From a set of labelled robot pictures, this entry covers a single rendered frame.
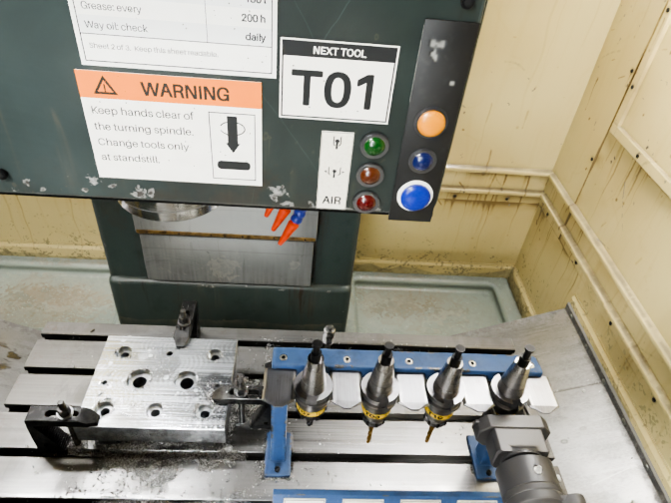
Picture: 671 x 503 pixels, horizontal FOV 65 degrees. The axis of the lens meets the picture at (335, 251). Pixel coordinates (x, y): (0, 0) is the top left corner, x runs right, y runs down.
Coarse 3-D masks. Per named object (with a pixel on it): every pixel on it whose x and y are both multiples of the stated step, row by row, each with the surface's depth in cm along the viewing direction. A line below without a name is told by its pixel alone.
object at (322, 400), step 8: (328, 376) 87; (296, 384) 85; (328, 384) 86; (296, 392) 84; (304, 392) 84; (328, 392) 85; (296, 400) 86; (304, 400) 84; (312, 400) 85; (320, 400) 84; (328, 400) 86; (320, 408) 85
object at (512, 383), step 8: (512, 368) 84; (520, 368) 83; (528, 368) 83; (504, 376) 86; (512, 376) 84; (520, 376) 84; (504, 384) 86; (512, 384) 85; (520, 384) 85; (504, 392) 86; (512, 392) 86; (520, 392) 86
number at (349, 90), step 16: (336, 80) 45; (352, 80) 45; (368, 80) 45; (384, 80) 45; (336, 96) 46; (352, 96) 46; (368, 96) 46; (336, 112) 47; (352, 112) 47; (368, 112) 47
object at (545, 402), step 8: (528, 376) 92; (536, 376) 92; (544, 376) 92; (528, 384) 90; (536, 384) 90; (544, 384) 91; (536, 392) 89; (544, 392) 89; (552, 392) 90; (528, 400) 88; (536, 400) 88; (544, 400) 88; (552, 400) 88; (536, 408) 87; (544, 408) 87; (552, 408) 87
